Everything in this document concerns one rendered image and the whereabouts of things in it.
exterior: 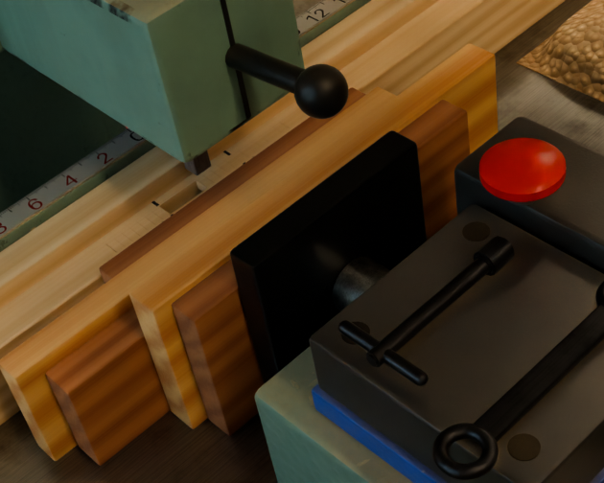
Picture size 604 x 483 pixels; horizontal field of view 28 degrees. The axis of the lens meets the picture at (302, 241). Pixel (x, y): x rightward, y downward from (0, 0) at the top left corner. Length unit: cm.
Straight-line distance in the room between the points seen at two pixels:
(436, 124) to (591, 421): 19
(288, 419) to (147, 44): 15
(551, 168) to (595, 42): 24
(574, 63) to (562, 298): 27
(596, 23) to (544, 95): 5
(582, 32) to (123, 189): 26
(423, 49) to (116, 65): 20
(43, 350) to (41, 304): 5
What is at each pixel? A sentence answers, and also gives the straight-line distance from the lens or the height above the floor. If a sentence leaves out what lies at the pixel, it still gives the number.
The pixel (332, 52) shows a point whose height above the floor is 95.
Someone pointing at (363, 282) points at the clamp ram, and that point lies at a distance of 48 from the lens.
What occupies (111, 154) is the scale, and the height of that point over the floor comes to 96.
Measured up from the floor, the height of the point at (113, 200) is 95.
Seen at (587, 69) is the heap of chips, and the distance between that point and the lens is 65.
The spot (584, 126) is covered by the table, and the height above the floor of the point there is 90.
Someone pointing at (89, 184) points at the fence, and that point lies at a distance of 57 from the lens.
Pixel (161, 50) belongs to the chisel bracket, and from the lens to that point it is 45.
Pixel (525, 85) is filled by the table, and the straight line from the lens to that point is 66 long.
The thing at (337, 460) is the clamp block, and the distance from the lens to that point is 43.
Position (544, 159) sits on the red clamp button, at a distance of 43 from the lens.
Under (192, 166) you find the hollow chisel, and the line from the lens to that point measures 56.
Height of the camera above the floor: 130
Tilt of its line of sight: 44 degrees down
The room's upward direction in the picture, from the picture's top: 11 degrees counter-clockwise
